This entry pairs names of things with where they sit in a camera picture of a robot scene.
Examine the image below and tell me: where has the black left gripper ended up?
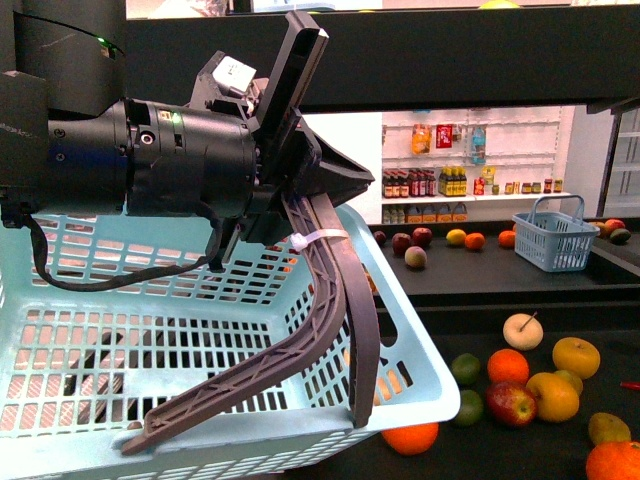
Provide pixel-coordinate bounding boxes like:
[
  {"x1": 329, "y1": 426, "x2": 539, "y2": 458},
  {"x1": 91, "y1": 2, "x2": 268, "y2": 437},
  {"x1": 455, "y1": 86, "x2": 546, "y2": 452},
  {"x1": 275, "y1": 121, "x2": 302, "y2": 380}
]
[{"x1": 189, "y1": 11, "x2": 374, "y2": 245}]

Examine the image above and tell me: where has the grey basket handle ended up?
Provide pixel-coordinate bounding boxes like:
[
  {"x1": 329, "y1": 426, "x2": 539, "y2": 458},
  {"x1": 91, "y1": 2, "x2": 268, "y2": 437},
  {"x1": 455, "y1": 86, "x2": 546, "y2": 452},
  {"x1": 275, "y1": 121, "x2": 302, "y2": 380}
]
[{"x1": 121, "y1": 194, "x2": 380, "y2": 456}]

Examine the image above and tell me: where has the light teal shopping basket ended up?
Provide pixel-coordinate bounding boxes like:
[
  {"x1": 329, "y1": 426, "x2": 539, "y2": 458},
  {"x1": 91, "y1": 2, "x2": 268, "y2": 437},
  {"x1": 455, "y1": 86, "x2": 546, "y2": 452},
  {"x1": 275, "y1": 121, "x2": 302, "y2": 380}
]
[{"x1": 1, "y1": 206, "x2": 460, "y2": 479}]

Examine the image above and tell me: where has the white sauce shelf right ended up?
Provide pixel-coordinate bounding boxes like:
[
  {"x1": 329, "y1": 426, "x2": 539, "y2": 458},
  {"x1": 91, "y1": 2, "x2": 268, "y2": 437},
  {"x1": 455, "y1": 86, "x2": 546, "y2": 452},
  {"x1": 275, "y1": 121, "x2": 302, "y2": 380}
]
[{"x1": 381, "y1": 105, "x2": 572, "y2": 225}]

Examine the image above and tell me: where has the far yellow lemon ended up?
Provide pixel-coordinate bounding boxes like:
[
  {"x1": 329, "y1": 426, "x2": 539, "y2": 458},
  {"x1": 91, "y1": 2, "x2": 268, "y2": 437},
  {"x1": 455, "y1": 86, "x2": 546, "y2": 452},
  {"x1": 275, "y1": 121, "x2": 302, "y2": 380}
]
[{"x1": 446, "y1": 229, "x2": 467, "y2": 247}]

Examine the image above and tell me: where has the black fruit display shelf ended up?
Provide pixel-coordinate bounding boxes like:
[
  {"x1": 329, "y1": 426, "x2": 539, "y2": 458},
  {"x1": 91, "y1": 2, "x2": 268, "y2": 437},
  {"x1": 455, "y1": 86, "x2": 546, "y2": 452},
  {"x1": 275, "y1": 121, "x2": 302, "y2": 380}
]
[{"x1": 127, "y1": 6, "x2": 639, "y2": 479}]

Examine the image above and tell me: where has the far dark red apple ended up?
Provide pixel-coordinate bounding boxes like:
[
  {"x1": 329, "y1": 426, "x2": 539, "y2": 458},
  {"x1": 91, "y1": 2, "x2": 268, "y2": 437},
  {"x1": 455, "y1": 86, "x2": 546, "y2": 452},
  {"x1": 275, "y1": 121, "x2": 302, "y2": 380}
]
[{"x1": 392, "y1": 233, "x2": 412, "y2": 257}]

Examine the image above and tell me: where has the far peach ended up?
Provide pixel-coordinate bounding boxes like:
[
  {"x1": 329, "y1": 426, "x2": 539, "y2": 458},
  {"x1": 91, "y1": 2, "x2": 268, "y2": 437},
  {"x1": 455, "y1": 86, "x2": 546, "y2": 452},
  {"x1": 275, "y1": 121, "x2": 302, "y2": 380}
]
[{"x1": 404, "y1": 246, "x2": 428, "y2": 270}]

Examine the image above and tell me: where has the far orange by basket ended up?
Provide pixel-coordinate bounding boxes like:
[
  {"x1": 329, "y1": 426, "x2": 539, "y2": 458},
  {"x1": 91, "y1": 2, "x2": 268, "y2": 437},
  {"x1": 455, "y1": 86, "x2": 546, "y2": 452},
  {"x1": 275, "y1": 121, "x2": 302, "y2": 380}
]
[{"x1": 498, "y1": 230, "x2": 516, "y2": 250}]

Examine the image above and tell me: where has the small blue basket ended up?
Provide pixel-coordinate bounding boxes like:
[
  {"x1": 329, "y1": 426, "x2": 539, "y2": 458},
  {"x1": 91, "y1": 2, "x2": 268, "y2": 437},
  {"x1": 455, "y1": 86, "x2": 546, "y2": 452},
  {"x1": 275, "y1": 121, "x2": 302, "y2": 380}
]
[{"x1": 512, "y1": 194, "x2": 600, "y2": 273}]

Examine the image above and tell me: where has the green lime upper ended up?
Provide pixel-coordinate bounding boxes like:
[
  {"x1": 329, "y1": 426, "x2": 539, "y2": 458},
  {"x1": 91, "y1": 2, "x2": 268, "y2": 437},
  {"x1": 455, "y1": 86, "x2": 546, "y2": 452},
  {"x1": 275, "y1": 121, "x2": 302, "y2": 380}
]
[{"x1": 450, "y1": 353, "x2": 481, "y2": 386}]

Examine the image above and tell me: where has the green lime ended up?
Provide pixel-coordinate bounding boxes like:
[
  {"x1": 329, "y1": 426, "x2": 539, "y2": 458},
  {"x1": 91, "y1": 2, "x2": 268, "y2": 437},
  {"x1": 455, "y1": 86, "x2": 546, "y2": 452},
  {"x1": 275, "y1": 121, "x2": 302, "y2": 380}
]
[
  {"x1": 452, "y1": 389, "x2": 484, "y2": 427},
  {"x1": 450, "y1": 353, "x2": 481, "y2": 386}
]

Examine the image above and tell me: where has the small orange middle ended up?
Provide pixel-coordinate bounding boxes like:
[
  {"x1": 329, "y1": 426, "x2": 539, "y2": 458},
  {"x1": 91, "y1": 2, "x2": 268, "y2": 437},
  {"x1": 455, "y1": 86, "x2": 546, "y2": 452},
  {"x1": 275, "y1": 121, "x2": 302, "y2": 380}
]
[{"x1": 487, "y1": 349, "x2": 530, "y2": 385}]

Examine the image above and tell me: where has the green lime lower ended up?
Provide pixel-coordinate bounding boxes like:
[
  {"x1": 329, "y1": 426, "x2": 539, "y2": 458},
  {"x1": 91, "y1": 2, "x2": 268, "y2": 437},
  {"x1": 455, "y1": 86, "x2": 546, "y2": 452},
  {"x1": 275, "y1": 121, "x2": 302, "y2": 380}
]
[{"x1": 452, "y1": 389, "x2": 484, "y2": 427}]

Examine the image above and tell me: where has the large orange front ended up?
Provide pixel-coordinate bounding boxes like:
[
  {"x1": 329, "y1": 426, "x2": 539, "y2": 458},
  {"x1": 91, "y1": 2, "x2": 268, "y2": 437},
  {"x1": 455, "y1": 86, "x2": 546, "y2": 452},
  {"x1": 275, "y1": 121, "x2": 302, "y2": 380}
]
[{"x1": 381, "y1": 423, "x2": 440, "y2": 456}]

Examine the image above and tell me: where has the large orange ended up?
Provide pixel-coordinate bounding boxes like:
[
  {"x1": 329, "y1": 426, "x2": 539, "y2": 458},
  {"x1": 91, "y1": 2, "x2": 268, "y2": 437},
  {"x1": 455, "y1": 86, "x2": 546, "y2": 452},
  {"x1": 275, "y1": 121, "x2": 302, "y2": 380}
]
[
  {"x1": 381, "y1": 423, "x2": 440, "y2": 456},
  {"x1": 585, "y1": 441, "x2": 640, "y2": 480}
]

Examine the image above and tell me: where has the yellow apple back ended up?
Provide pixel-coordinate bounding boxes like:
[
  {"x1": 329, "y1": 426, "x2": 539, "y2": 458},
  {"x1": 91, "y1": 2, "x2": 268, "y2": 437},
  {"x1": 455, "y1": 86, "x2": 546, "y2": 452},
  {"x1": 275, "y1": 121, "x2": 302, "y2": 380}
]
[{"x1": 552, "y1": 337, "x2": 601, "y2": 380}]

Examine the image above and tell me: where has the yellow apple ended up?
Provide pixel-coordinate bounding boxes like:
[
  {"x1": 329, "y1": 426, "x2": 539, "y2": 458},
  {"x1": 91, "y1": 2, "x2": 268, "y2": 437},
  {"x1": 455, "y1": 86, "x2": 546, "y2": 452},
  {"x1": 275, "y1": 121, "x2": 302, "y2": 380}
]
[
  {"x1": 526, "y1": 372, "x2": 580, "y2": 423},
  {"x1": 552, "y1": 337, "x2": 601, "y2": 380}
]

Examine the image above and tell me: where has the yellow apple front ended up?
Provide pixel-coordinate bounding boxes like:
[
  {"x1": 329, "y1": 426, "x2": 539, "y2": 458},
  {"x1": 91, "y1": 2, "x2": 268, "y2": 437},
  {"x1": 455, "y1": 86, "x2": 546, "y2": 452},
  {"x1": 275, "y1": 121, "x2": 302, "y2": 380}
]
[{"x1": 526, "y1": 372, "x2": 580, "y2": 423}]

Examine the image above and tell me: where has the small green yellow fruit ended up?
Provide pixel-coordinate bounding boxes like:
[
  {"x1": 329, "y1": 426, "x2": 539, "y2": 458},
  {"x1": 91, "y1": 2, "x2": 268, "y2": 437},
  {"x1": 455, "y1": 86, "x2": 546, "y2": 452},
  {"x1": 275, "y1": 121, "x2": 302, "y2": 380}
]
[{"x1": 554, "y1": 369, "x2": 584, "y2": 396}]

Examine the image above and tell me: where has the large orange right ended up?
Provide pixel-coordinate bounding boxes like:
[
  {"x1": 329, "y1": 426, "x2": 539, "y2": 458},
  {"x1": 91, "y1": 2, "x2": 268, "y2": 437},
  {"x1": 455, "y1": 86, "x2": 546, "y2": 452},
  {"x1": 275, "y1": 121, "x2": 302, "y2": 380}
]
[{"x1": 585, "y1": 441, "x2": 640, "y2": 480}]

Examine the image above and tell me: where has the white cable tie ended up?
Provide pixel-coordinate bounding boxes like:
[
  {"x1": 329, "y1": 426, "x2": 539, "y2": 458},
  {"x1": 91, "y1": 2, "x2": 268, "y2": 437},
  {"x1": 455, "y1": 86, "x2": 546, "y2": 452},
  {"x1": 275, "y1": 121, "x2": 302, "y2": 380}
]
[{"x1": 289, "y1": 228, "x2": 349, "y2": 253}]

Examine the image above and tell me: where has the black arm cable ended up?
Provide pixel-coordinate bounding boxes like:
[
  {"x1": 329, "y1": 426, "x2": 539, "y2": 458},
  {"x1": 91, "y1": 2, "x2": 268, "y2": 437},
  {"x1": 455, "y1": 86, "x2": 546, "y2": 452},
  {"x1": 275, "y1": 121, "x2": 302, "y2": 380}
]
[{"x1": 22, "y1": 199, "x2": 226, "y2": 293}]

